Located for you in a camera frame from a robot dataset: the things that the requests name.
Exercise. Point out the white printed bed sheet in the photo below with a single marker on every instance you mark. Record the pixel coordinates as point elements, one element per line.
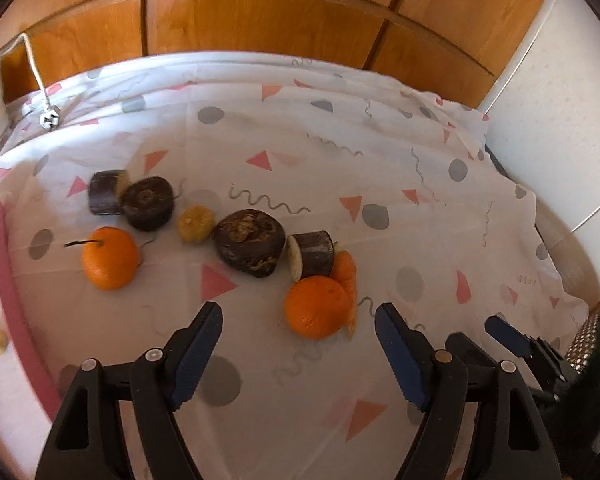
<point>300,160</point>

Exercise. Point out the orange with dark stem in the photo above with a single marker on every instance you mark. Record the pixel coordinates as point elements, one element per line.
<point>111,266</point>

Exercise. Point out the small yellow wrinkled citrus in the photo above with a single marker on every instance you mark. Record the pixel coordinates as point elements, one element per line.
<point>196,223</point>

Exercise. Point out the carrot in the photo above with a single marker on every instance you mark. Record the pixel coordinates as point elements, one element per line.
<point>346,275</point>

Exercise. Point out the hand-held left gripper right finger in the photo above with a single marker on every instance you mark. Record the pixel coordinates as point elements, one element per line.
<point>402,360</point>

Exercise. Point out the wooden wardrobe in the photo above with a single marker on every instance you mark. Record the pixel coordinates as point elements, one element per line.
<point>260,7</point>

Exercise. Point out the perforated metal basket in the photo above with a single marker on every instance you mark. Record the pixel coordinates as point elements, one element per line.
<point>584,345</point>

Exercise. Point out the dark purple cylinder vegetable piece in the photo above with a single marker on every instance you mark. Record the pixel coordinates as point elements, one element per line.
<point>105,194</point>

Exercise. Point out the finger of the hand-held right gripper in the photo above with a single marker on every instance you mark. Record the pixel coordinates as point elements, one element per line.
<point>507,336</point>
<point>467,352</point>

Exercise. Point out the dark cylinder vegetable pale end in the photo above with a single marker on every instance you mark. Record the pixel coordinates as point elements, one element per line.
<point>314,261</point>

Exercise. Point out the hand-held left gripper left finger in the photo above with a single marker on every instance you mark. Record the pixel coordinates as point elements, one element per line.
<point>196,355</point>

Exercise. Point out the pink shallow box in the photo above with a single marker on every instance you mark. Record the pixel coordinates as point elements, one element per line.
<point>15,300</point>

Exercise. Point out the large dark brown round vegetable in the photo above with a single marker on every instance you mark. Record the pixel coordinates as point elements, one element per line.
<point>250,250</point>

